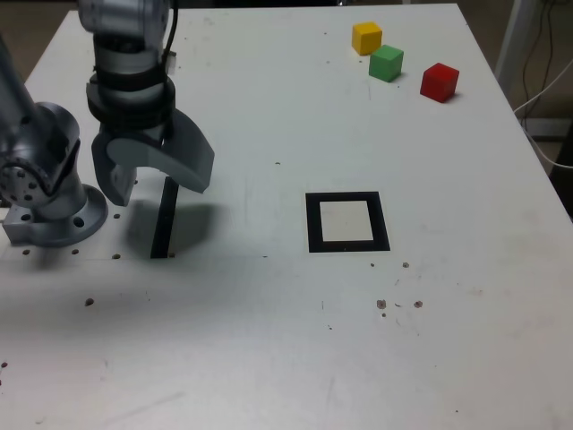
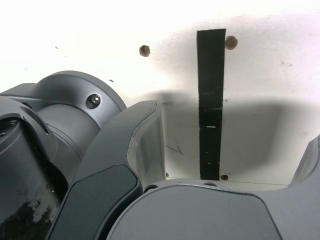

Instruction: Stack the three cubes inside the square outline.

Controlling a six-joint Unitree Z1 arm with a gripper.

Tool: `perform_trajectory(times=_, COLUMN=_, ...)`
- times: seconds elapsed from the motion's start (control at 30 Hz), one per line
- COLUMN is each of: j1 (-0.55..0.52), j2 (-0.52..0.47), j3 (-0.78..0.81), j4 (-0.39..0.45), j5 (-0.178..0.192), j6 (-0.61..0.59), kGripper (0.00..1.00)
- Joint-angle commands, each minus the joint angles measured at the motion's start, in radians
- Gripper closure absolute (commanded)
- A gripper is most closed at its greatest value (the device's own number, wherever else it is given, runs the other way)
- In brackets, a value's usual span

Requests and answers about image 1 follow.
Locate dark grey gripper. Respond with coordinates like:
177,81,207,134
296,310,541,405
91,109,216,208

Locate black tape strip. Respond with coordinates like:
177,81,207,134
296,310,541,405
150,176,180,260

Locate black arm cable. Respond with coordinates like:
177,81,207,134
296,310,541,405
161,0,180,64

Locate yellow cube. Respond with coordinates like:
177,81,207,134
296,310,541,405
351,21,383,56

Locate red cube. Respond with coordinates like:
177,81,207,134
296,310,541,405
419,62,460,104

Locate black tape square outline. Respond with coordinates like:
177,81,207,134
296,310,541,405
304,191,391,254

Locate green cube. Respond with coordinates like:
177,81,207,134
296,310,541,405
368,44,405,83

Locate white cable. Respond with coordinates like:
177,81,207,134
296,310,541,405
512,57,573,169

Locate white post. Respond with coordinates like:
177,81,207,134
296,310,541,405
494,0,538,86

